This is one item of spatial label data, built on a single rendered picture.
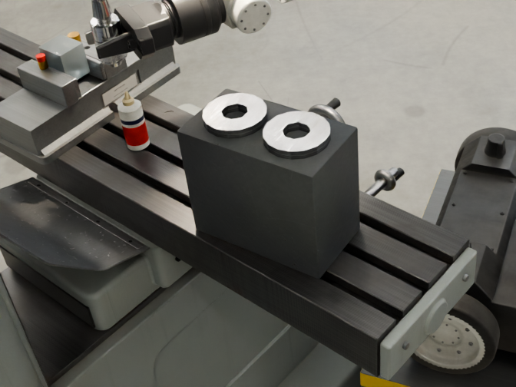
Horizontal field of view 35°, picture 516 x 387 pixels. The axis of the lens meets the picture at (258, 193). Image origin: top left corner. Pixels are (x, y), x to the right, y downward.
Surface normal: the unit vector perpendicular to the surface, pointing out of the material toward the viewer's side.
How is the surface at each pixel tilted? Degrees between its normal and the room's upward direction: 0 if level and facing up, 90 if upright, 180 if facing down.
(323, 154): 0
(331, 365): 0
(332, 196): 90
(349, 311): 0
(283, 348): 90
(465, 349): 90
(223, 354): 90
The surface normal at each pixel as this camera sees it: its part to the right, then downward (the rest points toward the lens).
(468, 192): -0.10, -0.76
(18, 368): 0.92, 0.16
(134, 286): 0.75, 0.37
